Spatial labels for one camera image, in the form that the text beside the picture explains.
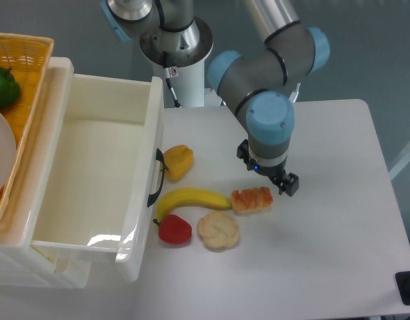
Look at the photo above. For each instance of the yellow bell pepper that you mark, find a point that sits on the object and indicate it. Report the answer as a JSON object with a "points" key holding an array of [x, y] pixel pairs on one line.
{"points": [[178, 160]]}

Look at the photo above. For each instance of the yellow banana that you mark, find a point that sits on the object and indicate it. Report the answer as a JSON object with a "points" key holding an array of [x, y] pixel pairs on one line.
{"points": [[190, 196]]}

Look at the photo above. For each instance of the yellow woven basket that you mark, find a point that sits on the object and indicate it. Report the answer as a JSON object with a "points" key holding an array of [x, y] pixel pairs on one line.
{"points": [[28, 56]]}

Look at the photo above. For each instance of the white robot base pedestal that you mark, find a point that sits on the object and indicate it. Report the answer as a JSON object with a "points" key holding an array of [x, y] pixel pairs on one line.
{"points": [[178, 57]]}

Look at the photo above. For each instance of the square toasted bread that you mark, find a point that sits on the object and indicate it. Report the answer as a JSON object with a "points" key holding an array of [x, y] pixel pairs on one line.
{"points": [[251, 200]]}

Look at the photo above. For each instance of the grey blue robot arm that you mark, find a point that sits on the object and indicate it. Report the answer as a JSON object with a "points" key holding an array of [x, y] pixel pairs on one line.
{"points": [[249, 87]]}

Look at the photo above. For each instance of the black drawer handle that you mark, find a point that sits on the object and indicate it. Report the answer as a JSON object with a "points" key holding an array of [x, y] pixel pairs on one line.
{"points": [[162, 169]]}

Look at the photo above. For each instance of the white plastic drawer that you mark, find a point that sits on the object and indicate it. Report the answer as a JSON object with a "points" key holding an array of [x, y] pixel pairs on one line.
{"points": [[95, 203]]}

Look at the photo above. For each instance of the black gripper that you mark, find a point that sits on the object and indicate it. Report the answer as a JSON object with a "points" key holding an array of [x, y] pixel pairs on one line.
{"points": [[274, 169]]}

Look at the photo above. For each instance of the black device at table edge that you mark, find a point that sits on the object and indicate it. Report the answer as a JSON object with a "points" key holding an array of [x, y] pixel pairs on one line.
{"points": [[403, 285]]}

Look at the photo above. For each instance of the green bell pepper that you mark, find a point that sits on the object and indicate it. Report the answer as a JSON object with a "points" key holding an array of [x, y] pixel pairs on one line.
{"points": [[10, 90]]}

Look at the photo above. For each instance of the round white bread roll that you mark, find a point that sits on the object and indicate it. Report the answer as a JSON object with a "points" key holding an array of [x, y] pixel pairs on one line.
{"points": [[218, 230]]}

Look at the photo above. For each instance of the white plastic drawer cabinet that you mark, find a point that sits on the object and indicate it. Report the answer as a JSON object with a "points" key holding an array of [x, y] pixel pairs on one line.
{"points": [[20, 263]]}

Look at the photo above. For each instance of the red bell pepper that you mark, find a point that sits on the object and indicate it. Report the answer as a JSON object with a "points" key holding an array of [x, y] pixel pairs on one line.
{"points": [[173, 230]]}

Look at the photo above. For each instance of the beige round plate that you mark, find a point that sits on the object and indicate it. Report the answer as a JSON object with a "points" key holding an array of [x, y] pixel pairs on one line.
{"points": [[7, 150]]}

